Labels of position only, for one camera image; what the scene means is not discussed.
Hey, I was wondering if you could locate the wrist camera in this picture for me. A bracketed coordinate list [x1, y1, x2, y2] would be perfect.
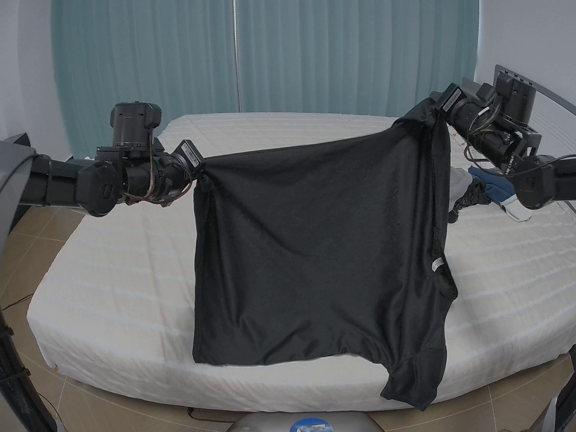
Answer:
[172, 139, 204, 171]
[436, 84, 466, 115]

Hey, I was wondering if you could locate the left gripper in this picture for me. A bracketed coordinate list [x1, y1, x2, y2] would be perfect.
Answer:
[128, 151, 202, 205]

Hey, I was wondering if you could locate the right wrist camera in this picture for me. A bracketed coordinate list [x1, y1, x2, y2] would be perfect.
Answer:
[436, 84, 466, 115]

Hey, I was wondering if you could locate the black T-shirt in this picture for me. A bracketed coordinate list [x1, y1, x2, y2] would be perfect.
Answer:
[191, 99, 460, 412]

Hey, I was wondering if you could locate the black cable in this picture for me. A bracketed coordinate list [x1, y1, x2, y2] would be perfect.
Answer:
[186, 405, 236, 423]

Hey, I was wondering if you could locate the black chest of drawers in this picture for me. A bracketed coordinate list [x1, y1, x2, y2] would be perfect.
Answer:
[0, 132, 33, 242]

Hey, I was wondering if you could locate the blue-green curtain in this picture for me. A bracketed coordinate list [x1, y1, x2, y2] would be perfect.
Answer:
[49, 0, 239, 163]
[234, 0, 482, 118]

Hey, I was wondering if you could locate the pile of clothes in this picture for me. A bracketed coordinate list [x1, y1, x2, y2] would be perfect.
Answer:
[448, 165, 534, 224]

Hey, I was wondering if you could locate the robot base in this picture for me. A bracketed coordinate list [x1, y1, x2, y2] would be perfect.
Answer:
[225, 411, 380, 432]

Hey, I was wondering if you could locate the white printed pillow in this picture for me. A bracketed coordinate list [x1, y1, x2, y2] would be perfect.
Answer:
[449, 124, 478, 167]

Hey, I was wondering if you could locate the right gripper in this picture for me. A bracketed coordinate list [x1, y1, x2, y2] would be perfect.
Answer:
[443, 94, 502, 137]

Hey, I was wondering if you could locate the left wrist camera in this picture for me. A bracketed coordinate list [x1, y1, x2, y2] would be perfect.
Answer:
[172, 139, 204, 171]

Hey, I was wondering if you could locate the bed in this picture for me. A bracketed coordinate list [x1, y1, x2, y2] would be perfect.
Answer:
[26, 63, 576, 410]

